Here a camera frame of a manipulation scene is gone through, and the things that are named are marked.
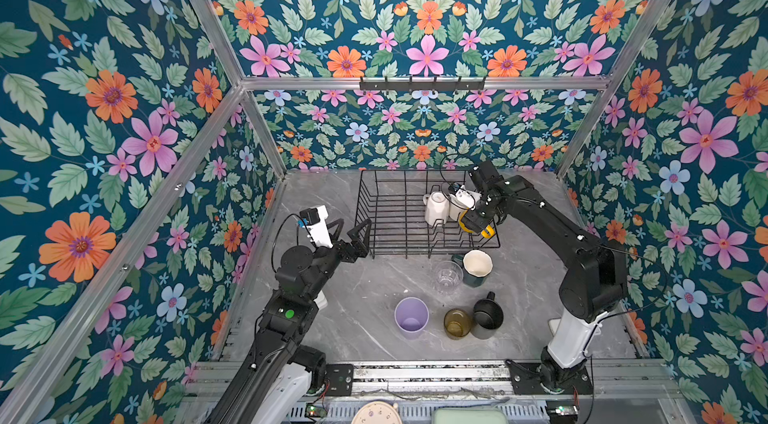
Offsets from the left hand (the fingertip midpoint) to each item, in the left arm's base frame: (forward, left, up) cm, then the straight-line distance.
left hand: (360, 216), depth 66 cm
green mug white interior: (0, -32, -28) cm, 43 cm away
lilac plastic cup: (-13, -11, -30) cm, 35 cm away
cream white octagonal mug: (+17, -21, -21) cm, 34 cm away
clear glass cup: (-2, -23, -31) cm, 39 cm away
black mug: (-15, -32, -31) cm, 47 cm away
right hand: (+13, -33, -18) cm, 40 cm away
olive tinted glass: (-16, -24, -32) cm, 43 cm away
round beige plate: (-35, -1, -29) cm, 46 cm away
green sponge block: (-37, -22, -29) cm, 52 cm away
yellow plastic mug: (+5, -35, -19) cm, 40 cm away
